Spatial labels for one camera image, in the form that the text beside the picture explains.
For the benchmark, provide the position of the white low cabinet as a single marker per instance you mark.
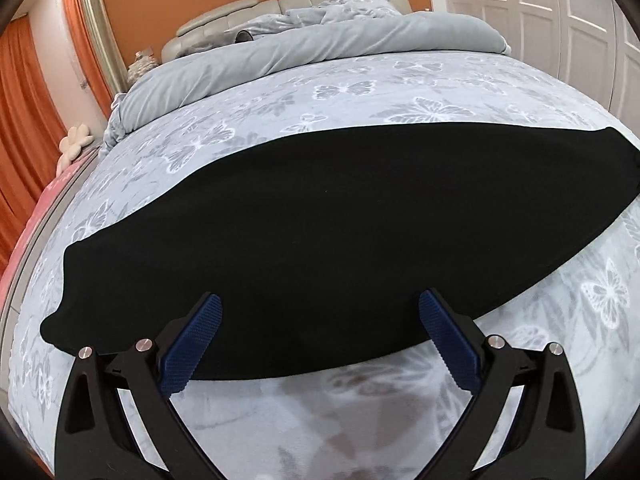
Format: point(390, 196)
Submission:
point(60, 200)

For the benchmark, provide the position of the grey duvet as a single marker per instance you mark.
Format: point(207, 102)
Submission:
point(280, 55)

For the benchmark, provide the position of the black pants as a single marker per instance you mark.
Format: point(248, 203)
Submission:
point(325, 235)

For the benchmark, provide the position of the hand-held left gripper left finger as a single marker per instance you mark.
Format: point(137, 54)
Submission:
point(192, 340)

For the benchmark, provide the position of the silver moulded frame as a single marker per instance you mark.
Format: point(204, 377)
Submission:
point(102, 25)

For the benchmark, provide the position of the butterfly print pillow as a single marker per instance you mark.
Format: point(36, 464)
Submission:
point(345, 10)

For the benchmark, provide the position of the dark grey cloth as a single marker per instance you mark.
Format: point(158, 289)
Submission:
point(245, 36)

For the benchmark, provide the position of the butterfly print bedspread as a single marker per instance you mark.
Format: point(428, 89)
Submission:
point(350, 90)

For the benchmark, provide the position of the white flower plush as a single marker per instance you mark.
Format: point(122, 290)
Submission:
point(76, 139)

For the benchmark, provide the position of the white bedside ornament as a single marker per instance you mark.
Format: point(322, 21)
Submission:
point(142, 67)

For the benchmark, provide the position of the pink cloth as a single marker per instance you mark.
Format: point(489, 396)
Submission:
point(30, 230)

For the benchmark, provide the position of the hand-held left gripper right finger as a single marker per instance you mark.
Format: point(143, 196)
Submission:
point(450, 340)

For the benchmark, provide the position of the beige padded headboard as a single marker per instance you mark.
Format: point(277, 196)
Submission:
point(215, 20)

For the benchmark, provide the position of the orange curtain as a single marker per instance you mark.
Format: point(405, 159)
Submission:
point(25, 135)
point(82, 30)

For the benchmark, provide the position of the white panelled wardrobe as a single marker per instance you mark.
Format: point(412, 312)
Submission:
point(540, 15)

